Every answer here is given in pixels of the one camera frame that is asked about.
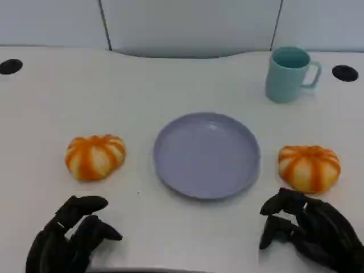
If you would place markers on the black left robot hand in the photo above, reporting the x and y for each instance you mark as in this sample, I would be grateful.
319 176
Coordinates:
54 250

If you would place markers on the grey partition panel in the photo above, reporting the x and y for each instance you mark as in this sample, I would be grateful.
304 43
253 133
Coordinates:
187 25

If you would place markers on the lilac plate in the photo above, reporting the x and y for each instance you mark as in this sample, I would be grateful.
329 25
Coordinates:
206 156

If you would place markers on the pale green mug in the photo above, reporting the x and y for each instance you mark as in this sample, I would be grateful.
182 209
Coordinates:
284 82

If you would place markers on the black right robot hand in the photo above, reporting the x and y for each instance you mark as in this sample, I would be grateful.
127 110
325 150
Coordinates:
327 233

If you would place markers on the orange and white toy bread roll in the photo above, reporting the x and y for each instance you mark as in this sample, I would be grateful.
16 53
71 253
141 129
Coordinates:
310 169
94 157

